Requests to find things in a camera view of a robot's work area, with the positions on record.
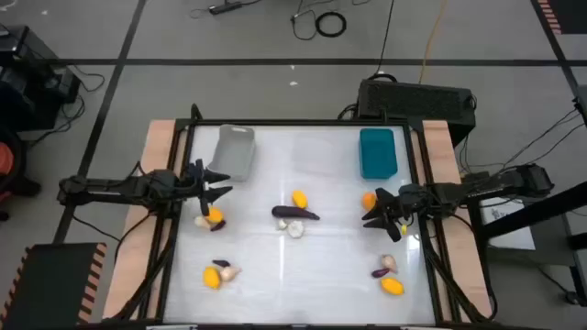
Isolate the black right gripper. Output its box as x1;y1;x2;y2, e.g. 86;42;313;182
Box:
360;183;418;231

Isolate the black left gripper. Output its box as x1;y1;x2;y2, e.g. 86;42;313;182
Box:
176;159;234;205

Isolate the large purple eggplant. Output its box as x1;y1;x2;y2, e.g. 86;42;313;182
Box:
271;204;321;222

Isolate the grey plastic basket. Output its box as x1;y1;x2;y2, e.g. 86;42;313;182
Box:
206;123;257;182

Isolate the teal plastic basket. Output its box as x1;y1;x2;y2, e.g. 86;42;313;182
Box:
359;127;399;181

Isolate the wooden side board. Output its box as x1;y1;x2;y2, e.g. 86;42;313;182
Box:
101;119;189;321
410;119;494;320

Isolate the clear plastic basket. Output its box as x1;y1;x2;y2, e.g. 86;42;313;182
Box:
292;132;346;174

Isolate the black computer case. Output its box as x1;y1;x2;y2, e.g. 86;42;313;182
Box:
356;78;477;148

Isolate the black metal stand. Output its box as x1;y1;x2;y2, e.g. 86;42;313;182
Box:
467;181;587;306

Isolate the black power strip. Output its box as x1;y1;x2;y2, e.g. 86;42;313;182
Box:
208;1;243;16

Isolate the black mat striped edge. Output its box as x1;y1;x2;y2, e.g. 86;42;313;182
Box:
0;242;108;330
535;0;587;36

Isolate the orange round object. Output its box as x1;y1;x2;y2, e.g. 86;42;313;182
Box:
0;140;16;203

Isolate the black equipment rack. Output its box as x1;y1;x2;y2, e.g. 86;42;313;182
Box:
0;25;83;132

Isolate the black metal table frame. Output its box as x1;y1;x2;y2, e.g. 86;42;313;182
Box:
109;103;499;327

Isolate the black hanging cable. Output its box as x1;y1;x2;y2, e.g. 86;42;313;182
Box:
369;0;398;83

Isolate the thin black floor cable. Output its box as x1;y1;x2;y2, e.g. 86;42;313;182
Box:
290;0;343;41

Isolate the yellow hanging cable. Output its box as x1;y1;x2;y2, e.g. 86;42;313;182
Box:
417;0;449;85

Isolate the coiled black cable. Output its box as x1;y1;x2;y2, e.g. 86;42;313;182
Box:
315;11;348;39

